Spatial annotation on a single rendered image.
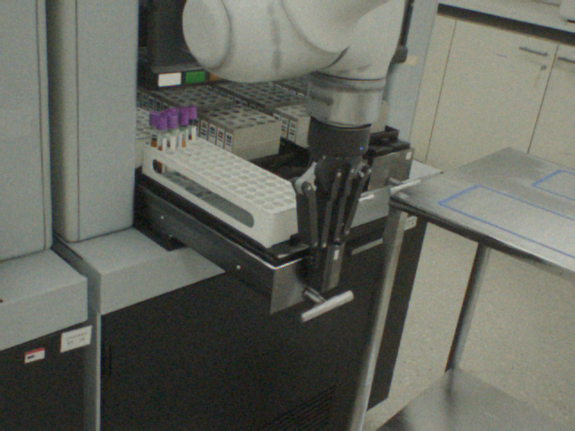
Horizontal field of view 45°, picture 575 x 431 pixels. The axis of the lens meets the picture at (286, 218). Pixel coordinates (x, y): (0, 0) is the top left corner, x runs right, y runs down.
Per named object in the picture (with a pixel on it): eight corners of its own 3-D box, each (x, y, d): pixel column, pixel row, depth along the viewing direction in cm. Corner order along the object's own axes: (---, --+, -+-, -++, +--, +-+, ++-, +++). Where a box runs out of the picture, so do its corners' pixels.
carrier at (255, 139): (271, 150, 124) (275, 118, 122) (279, 153, 123) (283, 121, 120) (222, 160, 116) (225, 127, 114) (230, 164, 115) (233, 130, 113)
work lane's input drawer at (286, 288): (28, 151, 132) (26, 106, 129) (92, 141, 142) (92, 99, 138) (291, 332, 88) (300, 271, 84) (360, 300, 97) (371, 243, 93)
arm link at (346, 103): (293, 65, 81) (287, 114, 83) (351, 84, 75) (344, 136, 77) (344, 59, 87) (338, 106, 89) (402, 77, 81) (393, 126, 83)
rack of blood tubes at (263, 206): (139, 180, 109) (140, 143, 107) (190, 169, 116) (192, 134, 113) (265, 256, 91) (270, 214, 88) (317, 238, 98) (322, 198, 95)
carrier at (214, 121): (255, 142, 127) (259, 110, 125) (262, 145, 126) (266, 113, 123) (206, 151, 119) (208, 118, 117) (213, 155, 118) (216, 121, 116)
